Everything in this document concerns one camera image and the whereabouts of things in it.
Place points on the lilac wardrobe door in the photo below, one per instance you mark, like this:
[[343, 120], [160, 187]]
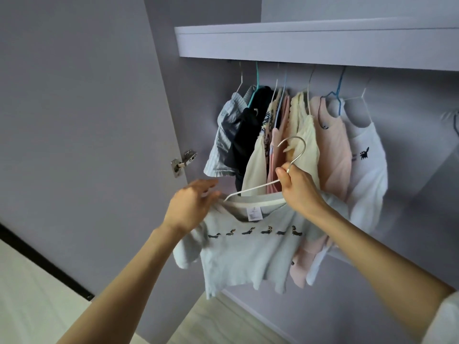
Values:
[[79, 132]]

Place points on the lilac wardrobe shelf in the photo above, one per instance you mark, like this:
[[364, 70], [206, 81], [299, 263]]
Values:
[[304, 41]]

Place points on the teal hanger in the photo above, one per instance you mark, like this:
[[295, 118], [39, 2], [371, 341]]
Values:
[[256, 80]]

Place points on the person's right fingers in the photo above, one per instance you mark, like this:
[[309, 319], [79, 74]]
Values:
[[285, 175]]

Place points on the lilac wardrobe cabinet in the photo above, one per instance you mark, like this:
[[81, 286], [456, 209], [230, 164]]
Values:
[[412, 175]]

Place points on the metal door hinge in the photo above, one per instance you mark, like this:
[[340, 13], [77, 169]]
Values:
[[183, 162]]

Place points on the black garment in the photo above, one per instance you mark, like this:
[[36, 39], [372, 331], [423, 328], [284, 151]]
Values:
[[249, 136]]

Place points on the blue hanger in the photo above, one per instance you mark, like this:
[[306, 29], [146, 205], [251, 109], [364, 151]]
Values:
[[337, 94], [454, 123]]

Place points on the white hanger with metal hook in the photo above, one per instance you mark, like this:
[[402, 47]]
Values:
[[251, 189]]

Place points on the person's left fingers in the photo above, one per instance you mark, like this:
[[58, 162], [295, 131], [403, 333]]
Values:
[[207, 191]]

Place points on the pink t-shirt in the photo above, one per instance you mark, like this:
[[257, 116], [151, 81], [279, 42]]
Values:
[[333, 157]]

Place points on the light blue dog print t-shirt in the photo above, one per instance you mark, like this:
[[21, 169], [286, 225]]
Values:
[[247, 254]]

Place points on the person's left hand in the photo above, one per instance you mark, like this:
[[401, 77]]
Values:
[[186, 207]]

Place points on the pink scalloped garment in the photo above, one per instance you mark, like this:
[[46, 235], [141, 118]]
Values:
[[278, 146]]

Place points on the blue striped shirt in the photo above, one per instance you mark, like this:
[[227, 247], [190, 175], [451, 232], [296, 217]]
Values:
[[224, 139]]

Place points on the white t-shirt with black print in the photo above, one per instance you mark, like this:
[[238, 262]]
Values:
[[367, 175]]

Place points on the person's white sleeve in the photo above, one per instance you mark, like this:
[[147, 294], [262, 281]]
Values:
[[444, 318]]

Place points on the person's right forearm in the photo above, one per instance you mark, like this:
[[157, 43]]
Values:
[[373, 257]]

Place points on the person's left forearm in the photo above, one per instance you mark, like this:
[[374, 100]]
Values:
[[122, 286]]

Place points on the person's right hand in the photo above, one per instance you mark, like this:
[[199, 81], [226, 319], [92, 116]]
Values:
[[299, 191]]

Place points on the floral patterned garment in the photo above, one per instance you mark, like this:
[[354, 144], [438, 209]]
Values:
[[266, 128]]

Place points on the cream top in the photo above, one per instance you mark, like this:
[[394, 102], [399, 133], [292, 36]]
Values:
[[254, 171]]

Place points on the pale yellow ruffled garment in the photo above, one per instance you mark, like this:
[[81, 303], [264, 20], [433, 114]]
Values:
[[304, 139]]

